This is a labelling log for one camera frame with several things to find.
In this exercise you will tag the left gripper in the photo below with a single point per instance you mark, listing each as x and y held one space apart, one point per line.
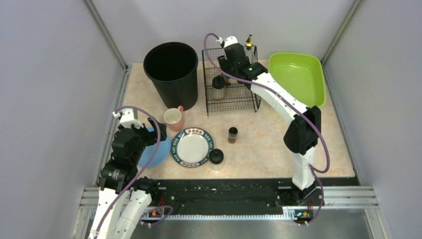
153 130

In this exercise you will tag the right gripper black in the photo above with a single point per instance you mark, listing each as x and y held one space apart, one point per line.
225 64

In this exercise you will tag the clear glass bottle gold cap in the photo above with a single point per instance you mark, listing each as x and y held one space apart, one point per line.
250 50

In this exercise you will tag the spice jar black lid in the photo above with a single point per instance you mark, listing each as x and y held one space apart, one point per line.
231 81
218 85
216 159

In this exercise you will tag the small dark spice jar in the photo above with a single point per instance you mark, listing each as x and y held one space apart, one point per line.
232 135

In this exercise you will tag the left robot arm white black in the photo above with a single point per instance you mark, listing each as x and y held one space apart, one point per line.
123 197

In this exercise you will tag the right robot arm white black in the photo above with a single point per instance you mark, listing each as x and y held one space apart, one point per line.
304 123

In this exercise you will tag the pink ceramic mug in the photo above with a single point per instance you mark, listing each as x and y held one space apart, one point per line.
173 118

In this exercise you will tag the blue plastic plate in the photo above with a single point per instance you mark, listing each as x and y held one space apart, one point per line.
161 154

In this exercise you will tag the white plate with blue rim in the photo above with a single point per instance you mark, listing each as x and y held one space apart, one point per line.
191 147

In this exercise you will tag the black plastic waste bin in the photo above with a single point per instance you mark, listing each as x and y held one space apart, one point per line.
172 68

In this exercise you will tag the green plastic basin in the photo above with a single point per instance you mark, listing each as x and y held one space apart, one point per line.
301 75

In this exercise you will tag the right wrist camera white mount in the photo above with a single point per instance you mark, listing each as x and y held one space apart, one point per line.
226 42

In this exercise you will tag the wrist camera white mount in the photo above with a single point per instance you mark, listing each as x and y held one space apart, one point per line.
128 118
226 42

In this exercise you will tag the black wire mesh rack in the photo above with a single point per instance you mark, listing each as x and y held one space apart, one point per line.
236 97

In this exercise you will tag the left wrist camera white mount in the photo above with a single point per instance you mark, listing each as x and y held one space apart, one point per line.
128 118

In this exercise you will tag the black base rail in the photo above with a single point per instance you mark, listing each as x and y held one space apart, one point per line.
230 197

